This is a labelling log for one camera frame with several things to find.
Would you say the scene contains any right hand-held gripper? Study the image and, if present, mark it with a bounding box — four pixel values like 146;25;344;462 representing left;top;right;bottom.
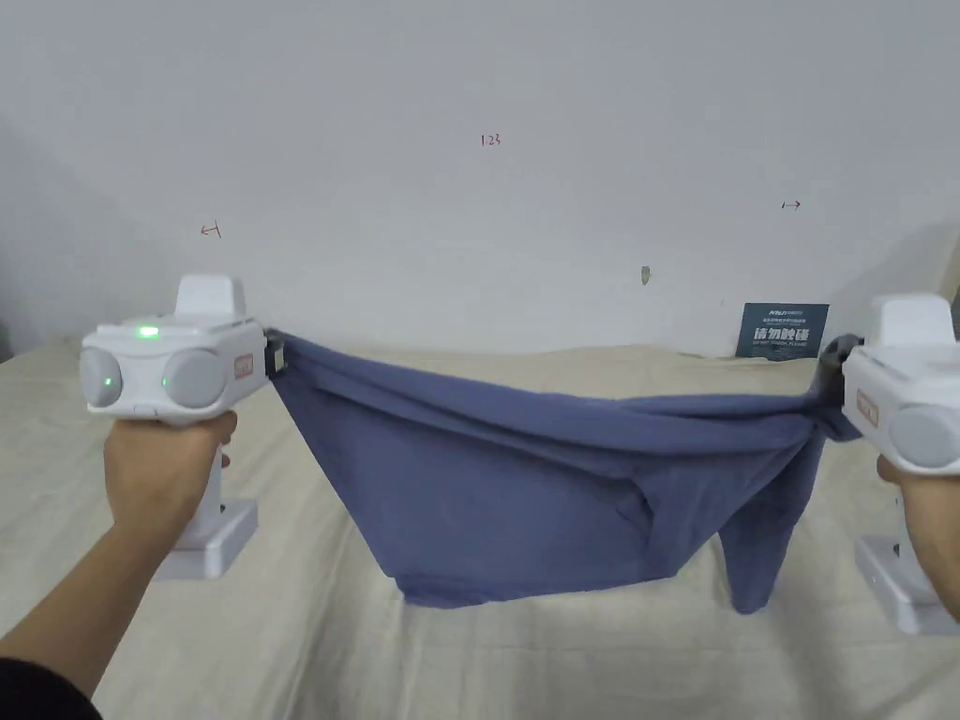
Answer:
801;294;960;637

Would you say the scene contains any person's left hand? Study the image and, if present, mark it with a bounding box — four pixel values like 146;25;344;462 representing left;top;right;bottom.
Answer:
103;411;240;535

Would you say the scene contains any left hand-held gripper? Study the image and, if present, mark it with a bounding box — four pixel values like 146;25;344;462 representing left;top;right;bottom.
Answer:
79;274;288;582

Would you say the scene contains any bed with beige sheet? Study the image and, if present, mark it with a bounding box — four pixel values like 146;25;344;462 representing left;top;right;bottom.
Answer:
0;343;960;720

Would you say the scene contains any dark blue sign card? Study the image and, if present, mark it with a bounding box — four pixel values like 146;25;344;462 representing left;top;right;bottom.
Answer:
730;302;832;361

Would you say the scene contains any blue shirt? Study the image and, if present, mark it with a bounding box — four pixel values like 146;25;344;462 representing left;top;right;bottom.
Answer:
271;333;863;615

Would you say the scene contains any person's right hand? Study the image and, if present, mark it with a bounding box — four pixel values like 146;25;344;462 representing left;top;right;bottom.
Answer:
876;456;960;612

